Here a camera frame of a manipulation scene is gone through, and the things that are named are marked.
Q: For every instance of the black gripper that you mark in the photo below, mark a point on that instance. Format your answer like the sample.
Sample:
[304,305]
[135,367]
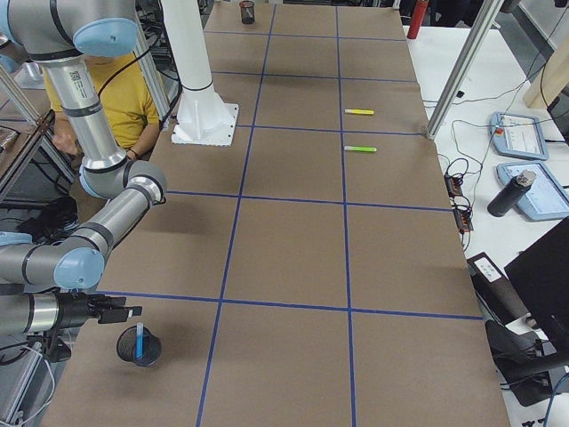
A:
[71,310]

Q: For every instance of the blue marker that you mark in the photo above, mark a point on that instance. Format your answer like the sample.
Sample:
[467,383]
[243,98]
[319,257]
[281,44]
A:
[139,341]

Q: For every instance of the far black mesh cup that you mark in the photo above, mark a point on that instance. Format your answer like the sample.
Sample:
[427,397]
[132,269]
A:
[125,347]

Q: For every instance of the black mesh cup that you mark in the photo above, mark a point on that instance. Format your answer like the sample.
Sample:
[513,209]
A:
[247,11]
[125,347]

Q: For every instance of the person in yellow shirt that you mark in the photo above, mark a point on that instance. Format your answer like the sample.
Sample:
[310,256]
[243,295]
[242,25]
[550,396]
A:
[127,103]

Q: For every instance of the green marker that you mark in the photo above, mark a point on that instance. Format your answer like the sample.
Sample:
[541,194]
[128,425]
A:
[360,149]

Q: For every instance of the yellow marker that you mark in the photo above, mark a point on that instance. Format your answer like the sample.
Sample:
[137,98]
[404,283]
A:
[359,112]

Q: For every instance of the near black mesh cup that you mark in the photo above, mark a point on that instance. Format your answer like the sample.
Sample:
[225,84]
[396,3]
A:
[247,11]

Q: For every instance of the orange black electronics board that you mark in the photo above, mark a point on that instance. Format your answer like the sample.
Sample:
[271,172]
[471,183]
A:
[460,204]

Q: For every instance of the black power adapter box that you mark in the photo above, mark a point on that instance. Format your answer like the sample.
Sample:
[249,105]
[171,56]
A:
[495,289]

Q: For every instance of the black monitor with stand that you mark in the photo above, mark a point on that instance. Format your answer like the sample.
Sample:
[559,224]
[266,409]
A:
[539,276]

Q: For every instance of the black water bottle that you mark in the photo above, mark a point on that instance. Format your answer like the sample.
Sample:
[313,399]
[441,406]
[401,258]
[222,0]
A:
[516,188]

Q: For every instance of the red bottle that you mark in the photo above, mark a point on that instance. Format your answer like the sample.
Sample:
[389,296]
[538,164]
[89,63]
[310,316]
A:
[419,12]

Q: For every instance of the upper teach pendant tablet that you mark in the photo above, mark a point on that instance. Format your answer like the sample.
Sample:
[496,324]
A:
[519,136]

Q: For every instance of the teach pendant tablet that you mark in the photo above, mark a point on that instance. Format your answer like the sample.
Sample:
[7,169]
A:
[546,199]
[519,136]

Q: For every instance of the lower teach pendant tablet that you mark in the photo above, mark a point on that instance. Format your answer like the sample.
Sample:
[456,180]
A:
[546,199]

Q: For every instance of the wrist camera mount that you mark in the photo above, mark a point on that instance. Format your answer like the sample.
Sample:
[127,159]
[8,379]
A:
[52,346]

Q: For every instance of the white central pedestal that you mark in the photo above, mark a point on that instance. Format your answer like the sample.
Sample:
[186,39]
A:
[203,118]

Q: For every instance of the aluminium frame post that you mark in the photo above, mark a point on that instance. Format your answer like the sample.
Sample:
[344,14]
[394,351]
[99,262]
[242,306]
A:
[469,50]

